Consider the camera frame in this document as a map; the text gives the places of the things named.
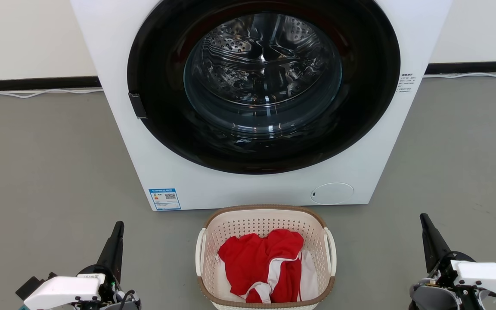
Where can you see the printed warning text sticker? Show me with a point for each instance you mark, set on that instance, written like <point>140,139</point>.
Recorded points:
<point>405,82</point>

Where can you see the red garment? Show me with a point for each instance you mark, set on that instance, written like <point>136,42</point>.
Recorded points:
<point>252,262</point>

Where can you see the white front-load washing machine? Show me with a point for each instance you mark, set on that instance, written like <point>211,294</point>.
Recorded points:
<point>360,172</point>

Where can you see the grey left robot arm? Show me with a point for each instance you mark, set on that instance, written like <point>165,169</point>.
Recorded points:
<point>123,306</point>

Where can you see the black round glass washer door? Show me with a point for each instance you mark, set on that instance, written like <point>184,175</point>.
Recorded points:
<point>157,64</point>

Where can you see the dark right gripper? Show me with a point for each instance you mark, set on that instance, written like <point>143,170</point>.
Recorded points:
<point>448,273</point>

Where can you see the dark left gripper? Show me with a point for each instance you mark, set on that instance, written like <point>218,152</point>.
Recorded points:
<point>112,286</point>

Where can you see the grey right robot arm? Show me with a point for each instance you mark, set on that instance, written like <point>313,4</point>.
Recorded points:
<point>433,299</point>

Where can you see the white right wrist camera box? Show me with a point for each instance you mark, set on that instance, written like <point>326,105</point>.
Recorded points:
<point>485,275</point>

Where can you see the blue energy label sticker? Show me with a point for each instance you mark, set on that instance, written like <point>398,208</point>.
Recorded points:
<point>165,199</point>

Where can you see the cream laundry basket brown rim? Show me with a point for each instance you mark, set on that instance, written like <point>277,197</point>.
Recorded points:
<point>256,221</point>

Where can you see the round white filter cover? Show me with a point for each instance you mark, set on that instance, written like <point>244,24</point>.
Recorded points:
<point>332,193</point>

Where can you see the black baseboard strip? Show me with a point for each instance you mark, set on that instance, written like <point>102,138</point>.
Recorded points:
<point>37,83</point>
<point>476,67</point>

